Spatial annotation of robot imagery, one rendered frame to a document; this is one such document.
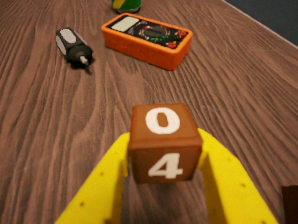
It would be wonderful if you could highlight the orange multimeter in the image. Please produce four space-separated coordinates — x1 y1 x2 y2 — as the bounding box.
101 13 193 71

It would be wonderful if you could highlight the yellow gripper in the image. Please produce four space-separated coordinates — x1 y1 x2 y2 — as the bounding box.
55 128 277 224

